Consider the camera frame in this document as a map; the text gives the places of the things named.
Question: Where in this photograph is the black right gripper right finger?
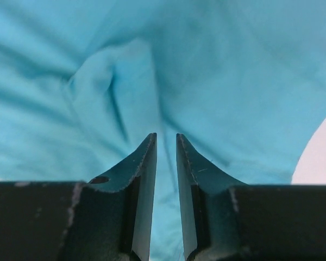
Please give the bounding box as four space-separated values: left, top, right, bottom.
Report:
176 134 326 260

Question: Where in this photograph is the teal t-shirt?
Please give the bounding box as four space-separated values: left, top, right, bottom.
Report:
0 1 326 260

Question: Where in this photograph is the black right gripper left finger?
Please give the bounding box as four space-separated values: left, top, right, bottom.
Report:
0 133 157 260

